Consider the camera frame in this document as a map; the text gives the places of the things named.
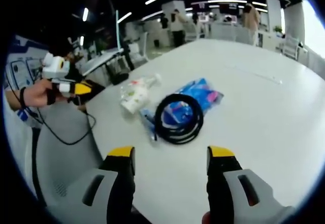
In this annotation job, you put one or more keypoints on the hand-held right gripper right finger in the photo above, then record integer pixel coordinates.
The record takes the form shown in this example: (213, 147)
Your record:
(221, 183)

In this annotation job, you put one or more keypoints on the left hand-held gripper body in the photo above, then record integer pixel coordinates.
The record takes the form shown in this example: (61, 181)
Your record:
(54, 65)

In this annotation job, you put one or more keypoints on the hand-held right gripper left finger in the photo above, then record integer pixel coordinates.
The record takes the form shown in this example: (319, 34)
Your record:
(119, 183)

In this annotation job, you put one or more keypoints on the clear plastic bag with print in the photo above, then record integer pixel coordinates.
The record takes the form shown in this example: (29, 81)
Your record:
(135, 95)

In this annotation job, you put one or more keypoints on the blue plastic packet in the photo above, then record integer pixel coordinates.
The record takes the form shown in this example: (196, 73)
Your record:
(200, 92)

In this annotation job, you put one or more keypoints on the person's left hand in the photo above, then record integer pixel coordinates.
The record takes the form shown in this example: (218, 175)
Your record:
(38, 94)

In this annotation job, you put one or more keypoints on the person's right hand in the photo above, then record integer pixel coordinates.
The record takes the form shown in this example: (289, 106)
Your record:
(206, 219)

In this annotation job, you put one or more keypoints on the blue and white poster board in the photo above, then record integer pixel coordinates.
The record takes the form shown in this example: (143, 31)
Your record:
(23, 64)

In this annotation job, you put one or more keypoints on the black wristband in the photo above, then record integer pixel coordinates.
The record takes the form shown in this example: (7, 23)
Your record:
(23, 97)

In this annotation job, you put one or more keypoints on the grey office chair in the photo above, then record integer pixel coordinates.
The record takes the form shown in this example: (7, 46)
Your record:
(66, 163)

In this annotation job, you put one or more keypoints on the white table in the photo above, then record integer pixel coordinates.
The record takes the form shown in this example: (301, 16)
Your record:
(254, 132)

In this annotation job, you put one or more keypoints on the person's white shirt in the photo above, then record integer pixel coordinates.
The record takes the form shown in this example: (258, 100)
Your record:
(17, 142)

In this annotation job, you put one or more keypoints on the grey background chair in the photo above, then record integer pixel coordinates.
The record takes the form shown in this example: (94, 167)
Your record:
(142, 46)

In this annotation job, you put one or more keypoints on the white mesh chair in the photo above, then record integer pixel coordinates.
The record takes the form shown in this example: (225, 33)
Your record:
(290, 46)

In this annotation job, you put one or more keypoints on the green potted plant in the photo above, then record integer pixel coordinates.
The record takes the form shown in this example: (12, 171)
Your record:
(277, 29)

